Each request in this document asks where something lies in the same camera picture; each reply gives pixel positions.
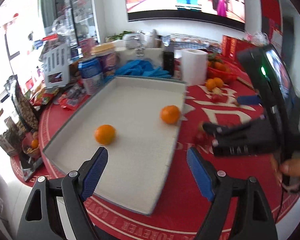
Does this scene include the orange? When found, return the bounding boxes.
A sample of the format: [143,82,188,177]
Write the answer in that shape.
[213,77,224,88]
[205,79,217,91]

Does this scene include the orange tangerine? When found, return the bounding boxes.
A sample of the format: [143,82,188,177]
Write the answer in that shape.
[160,105,181,125]
[94,125,116,145]

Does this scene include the red cherry tomato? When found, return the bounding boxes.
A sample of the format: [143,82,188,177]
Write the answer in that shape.
[210,94,223,103]

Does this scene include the person's right hand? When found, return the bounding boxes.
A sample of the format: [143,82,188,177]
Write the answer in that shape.
[270,154,300,193]

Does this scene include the red fruit basket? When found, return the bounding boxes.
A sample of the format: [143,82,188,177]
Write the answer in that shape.
[207,53,237,84]

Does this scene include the red gift box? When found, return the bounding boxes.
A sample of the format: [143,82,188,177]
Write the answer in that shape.
[221,35,255,63]

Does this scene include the white paper towel roll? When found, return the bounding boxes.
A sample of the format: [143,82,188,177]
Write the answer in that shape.
[180,49,208,86]

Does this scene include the red round table mat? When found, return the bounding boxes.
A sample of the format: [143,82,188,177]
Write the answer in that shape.
[10,55,300,240]

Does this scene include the white shallow tray box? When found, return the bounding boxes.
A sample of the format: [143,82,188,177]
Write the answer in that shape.
[43,76,186,215]

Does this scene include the black power bank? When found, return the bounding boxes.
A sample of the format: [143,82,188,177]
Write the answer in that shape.
[163,51,174,76]

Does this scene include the peanut snack bag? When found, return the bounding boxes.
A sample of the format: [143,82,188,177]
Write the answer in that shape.
[4,75,39,132]

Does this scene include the blue rubber gloves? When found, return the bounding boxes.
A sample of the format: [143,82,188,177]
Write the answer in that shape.
[104,60,172,82]

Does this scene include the red snack packet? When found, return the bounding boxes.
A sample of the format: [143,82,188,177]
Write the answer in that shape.
[57,84,88,111]

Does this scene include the purple milk tea cup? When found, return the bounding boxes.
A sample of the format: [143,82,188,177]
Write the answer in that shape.
[91,43,117,77]

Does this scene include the blue drink can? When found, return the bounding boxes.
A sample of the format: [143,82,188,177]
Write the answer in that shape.
[78,56,104,95]

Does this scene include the white slotted phone stand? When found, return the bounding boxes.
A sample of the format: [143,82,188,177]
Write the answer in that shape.
[43,43,70,88]

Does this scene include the wall television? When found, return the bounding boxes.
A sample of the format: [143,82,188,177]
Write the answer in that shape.
[125,0,245,31]

